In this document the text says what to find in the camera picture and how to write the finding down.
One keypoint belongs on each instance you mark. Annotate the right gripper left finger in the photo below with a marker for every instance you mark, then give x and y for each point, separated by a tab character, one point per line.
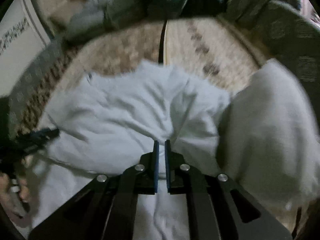
106	207

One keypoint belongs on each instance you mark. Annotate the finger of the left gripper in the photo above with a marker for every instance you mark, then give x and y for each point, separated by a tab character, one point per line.
36	140

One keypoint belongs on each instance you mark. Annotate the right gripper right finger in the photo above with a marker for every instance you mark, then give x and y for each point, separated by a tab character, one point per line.
218	207

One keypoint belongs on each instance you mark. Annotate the person's left hand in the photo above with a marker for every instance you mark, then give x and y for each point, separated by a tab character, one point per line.
13	196

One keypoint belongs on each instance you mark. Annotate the white louvered wardrobe door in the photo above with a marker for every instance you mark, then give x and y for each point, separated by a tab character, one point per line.
22	38

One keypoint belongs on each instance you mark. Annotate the floral patterned bed blanket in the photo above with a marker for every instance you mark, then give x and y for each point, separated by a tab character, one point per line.
112	98

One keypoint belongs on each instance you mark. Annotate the grey blue folded quilt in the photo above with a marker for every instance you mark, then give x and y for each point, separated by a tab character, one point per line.
101	16

